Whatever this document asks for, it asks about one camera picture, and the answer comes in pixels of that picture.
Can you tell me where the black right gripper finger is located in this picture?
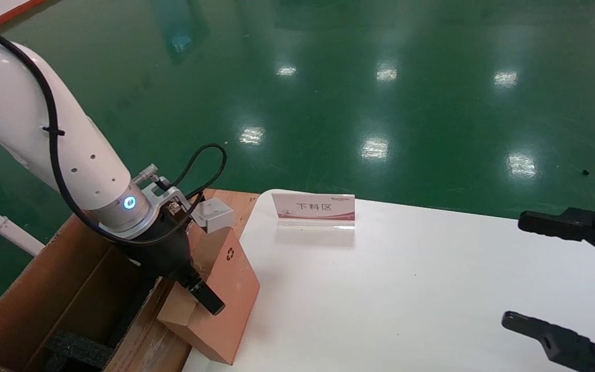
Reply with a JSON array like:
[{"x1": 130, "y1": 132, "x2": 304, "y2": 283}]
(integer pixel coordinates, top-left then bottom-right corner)
[
  {"x1": 518, "y1": 207, "x2": 595, "y2": 267},
  {"x1": 503, "y1": 311, "x2": 595, "y2": 372}
]

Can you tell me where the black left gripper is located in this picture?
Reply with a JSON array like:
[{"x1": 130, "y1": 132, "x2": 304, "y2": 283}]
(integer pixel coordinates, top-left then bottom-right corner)
[{"x1": 117, "y1": 203, "x2": 225, "y2": 315}]

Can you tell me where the small cardboard box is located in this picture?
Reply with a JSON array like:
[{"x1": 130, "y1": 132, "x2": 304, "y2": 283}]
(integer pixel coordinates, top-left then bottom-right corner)
[{"x1": 157, "y1": 227, "x2": 261, "y2": 365}]

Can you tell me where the large cardboard box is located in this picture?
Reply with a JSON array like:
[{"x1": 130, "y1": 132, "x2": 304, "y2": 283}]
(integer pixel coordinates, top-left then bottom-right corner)
[{"x1": 0, "y1": 214, "x2": 195, "y2": 372}]

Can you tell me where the black foam pad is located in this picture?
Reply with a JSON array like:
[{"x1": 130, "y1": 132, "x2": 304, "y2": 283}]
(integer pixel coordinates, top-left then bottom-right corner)
[{"x1": 44, "y1": 331, "x2": 117, "y2": 372}]

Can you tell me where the acrylic sign with red print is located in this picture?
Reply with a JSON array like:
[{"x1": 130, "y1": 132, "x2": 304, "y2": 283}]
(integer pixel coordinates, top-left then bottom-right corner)
[{"x1": 271, "y1": 192, "x2": 356, "y2": 230}]

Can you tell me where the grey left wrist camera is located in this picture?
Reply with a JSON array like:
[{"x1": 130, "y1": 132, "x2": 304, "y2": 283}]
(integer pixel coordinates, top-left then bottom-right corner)
[{"x1": 193, "y1": 199, "x2": 236, "y2": 234}]

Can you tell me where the silver camera mounting bracket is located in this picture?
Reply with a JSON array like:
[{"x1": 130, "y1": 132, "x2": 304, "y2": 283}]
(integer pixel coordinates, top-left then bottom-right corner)
[{"x1": 140, "y1": 186, "x2": 210, "y2": 228}]

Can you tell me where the black looped cable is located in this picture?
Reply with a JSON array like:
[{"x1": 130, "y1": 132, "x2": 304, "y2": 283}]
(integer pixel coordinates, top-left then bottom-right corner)
[{"x1": 132, "y1": 144, "x2": 227, "y2": 201}]

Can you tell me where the long black arm cable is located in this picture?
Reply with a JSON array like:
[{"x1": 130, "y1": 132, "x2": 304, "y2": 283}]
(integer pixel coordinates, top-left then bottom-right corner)
[{"x1": 0, "y1": 21, "x2": 205, "y2": 246}]

